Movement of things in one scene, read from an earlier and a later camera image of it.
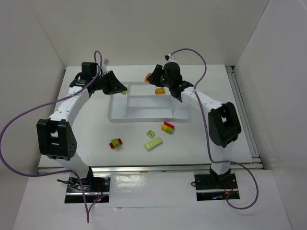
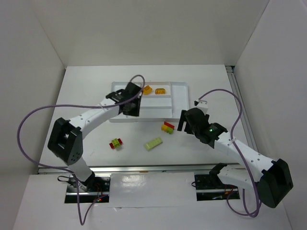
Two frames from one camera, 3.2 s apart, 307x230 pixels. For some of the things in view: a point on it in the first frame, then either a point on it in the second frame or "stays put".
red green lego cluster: [115, 143] stays put
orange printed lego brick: [159, 91] stays put
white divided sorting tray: [144, 102] stays put
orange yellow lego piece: [146, 80] -> [147, 90]
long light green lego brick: [152, 143] stays put
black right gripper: [158, 75] -> [185, 121]
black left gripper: [107, 81] -> [132, 108]
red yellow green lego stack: [167, 127] stays put
